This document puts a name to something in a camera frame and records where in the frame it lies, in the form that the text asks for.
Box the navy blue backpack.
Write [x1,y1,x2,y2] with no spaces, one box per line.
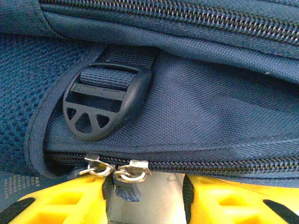
[0,0,299,203]

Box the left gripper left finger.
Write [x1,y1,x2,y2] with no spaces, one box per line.
[0,174,111,224]

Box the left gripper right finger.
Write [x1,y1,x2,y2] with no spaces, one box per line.
[182,174,299,224]

